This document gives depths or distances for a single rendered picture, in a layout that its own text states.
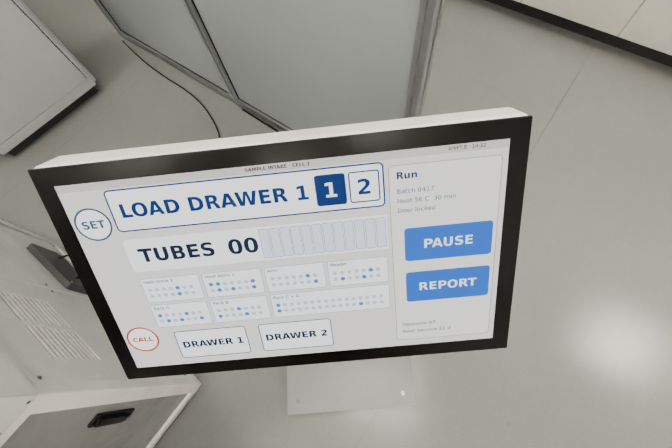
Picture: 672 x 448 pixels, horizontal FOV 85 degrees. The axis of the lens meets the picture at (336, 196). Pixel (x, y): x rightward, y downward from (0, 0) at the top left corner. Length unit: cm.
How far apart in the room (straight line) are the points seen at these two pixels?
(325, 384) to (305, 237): 110
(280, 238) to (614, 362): 148
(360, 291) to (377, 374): 102
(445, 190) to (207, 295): 31
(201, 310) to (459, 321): 33
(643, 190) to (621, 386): 82
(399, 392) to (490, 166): 116
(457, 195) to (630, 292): 146
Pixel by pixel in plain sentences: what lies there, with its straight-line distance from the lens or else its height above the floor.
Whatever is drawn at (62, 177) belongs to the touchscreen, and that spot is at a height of 119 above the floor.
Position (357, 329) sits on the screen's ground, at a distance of 50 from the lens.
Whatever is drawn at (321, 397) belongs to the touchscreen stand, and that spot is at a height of 3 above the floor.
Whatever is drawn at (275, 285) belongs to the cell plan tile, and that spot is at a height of 107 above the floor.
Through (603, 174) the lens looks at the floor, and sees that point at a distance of 200.
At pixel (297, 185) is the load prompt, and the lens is 39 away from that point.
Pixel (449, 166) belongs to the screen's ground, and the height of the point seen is 117.
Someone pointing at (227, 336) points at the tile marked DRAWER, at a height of 101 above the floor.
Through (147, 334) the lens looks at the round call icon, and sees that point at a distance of 56.
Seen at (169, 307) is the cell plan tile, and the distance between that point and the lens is 52.
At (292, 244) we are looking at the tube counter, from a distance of 42.
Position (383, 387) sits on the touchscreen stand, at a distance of 147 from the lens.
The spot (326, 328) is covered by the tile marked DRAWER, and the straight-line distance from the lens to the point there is 50.
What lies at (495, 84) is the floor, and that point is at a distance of 213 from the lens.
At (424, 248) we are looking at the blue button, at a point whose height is 109.
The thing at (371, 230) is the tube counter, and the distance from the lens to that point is 41.
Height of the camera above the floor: 150
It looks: 64 degrees down
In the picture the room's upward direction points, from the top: 10 degrees counter-clockwise
